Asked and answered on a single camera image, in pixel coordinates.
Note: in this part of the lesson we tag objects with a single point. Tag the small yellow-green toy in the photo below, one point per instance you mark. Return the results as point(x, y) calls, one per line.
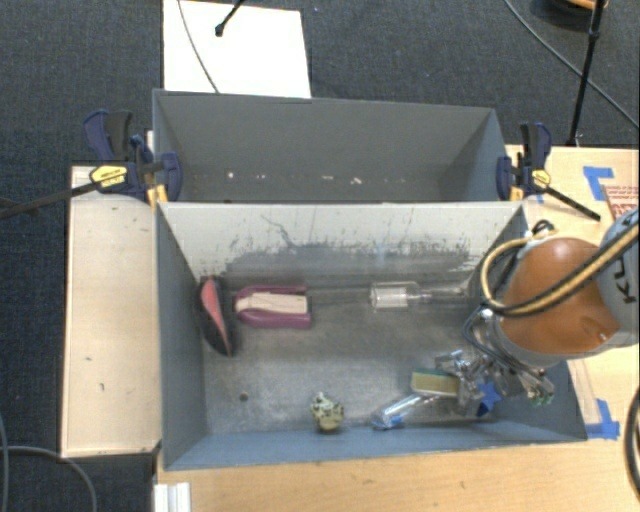
point(326, 412)

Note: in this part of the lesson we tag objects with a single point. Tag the red and black curved object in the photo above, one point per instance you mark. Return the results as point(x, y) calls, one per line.
point(216, 312)

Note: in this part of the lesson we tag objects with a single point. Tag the clear glass tube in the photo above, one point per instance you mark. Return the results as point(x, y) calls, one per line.
point(395, 296)

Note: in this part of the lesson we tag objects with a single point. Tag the grey metal bin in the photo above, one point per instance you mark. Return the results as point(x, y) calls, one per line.
point(320, 360)

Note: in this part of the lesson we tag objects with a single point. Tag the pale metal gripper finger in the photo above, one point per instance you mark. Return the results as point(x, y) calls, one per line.
point(469, 397)
point(454, 363)

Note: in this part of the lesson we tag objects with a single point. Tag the purple and white U-shaped object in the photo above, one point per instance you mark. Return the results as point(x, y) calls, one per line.
point(272, 306)

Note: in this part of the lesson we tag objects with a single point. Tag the brown cardboard with red print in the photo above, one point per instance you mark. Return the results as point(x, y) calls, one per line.
point(622, 200)

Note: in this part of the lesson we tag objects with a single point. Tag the small blue object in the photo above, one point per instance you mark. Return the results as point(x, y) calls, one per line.
point(489, 398)

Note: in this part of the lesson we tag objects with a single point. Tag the pale wood flat board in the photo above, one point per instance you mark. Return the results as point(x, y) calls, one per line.
point(110, 325)

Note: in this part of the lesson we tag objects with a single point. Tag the yellow and green sponge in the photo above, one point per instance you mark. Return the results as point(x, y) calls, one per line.
point(432, 382)

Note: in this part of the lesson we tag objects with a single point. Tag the clear and blue plastic packet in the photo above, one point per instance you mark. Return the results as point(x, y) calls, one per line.
point(397, 414)

